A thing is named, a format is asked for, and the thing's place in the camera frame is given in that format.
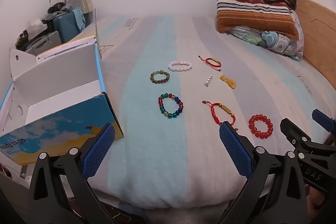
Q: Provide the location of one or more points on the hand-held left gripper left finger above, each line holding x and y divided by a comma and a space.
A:
98, 150

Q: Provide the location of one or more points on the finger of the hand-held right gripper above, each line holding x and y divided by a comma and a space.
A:
296, 134
321, 117

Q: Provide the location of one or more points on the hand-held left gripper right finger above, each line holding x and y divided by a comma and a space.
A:
235, 150

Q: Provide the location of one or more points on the blue yellow printed cardboard box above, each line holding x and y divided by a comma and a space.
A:
65, 121

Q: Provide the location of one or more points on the striped pastel bed sheet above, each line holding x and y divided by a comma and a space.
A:
162, 155

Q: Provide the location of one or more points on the wooden headboard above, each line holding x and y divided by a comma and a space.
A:
320, 29

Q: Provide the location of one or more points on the floral quilt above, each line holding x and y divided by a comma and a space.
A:
275, 41

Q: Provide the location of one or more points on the grey suitcase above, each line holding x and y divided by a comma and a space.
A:
44, 43

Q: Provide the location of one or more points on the striped orange red pillow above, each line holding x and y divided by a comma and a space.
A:
252, 14

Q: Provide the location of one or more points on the teal suitcase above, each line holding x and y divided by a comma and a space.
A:
64, 28

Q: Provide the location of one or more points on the light blue cloth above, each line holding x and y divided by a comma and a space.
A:
78, 19

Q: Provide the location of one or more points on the white plastic bag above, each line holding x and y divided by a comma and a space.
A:
35, 26

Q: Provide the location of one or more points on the dark bag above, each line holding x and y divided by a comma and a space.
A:
59, 6

